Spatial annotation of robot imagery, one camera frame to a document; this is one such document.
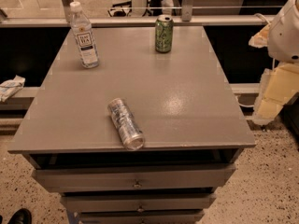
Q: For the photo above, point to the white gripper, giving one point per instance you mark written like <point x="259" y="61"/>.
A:
<point x="284" y="37"/>

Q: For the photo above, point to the clear plastic water bottle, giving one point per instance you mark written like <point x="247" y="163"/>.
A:
<point x="83" y="34"/>

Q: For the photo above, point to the grey metal railing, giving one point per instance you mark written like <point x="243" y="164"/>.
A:
<point x="56" y="13"/>

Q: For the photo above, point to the green soda can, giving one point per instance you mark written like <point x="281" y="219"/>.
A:
<point x="163" y="33"/>

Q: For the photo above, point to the top grey drawer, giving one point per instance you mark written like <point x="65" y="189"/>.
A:
<point x="134" y="178"/>

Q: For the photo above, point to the grey drawer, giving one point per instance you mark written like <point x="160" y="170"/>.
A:
<point x="134" y="178"/>
<point x="138" y="202"/>
<point x="147" y="217"/>

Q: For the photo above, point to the grey drawer cabinet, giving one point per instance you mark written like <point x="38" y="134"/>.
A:
<point x="181" y="102"/>

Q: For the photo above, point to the silver blue can lying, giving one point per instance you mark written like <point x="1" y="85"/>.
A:
<point x="131" y="136"/>

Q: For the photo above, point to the middle grey drawer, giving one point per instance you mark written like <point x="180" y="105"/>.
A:
<point x="138" y="202"/>

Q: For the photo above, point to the bottom grey drawer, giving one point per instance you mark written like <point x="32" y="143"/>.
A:
<point x="147" y="217"/>

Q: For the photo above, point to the white crumpled packet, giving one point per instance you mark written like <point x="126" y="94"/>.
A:
<point x="9" y="87"/>

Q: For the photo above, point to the black shoe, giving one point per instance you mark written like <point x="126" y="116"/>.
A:
<point x="22" y="216"/>

